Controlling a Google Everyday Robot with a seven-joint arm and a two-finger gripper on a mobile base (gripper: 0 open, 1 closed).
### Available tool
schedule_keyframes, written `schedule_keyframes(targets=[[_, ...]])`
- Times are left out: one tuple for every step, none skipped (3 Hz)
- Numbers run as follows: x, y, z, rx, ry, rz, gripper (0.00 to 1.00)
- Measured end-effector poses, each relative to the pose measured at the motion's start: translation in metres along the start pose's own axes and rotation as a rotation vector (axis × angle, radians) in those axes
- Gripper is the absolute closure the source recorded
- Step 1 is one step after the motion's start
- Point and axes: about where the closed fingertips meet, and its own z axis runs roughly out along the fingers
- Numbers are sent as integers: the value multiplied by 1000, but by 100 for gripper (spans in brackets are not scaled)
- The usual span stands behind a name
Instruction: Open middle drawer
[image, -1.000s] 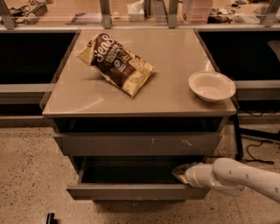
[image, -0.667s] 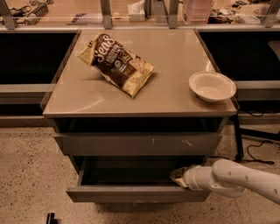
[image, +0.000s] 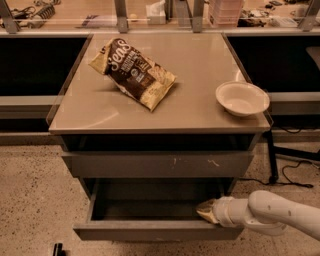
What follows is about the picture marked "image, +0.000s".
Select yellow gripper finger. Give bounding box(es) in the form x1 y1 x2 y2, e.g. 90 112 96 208
196 199 219 224

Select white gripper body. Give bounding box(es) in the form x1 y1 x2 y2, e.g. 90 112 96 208
212 197 248 228

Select grey drawer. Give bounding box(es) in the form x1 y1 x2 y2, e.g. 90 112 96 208
73 178 242 242
62 151 253 178

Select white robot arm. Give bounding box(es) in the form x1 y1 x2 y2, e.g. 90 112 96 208
196 190 320 240

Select grey drawer cabinet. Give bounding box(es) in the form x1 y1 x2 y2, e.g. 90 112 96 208
49 33 270 205

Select grey top drawer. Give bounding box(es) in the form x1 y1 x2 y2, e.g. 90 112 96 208
62 151 253 178

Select black stand leg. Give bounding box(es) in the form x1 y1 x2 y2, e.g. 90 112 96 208
263 130 320 184

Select white bowl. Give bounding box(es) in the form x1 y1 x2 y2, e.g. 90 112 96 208
215 81 270 117

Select brown chip bag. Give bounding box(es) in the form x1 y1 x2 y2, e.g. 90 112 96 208
89 38 176 111

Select black object on floor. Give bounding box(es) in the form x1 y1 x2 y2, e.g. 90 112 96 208
52 243 64 256

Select pink plastic container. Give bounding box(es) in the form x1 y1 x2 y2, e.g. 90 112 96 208
208 0 243 28

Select white tissue box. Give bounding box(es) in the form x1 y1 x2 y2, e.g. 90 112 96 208
146 0 166 25

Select black floor cable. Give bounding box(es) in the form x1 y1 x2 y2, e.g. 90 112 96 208
238 160 320 189

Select metal post right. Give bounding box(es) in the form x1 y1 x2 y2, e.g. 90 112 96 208
192 0 204 33

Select metal post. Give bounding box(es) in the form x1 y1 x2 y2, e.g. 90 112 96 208
192 0 204 33
114 0 129 33

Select metal post left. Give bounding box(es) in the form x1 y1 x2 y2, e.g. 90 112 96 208
114 0 129 33

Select black cables on desk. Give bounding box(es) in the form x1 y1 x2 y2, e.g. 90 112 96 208
0 0 63 29

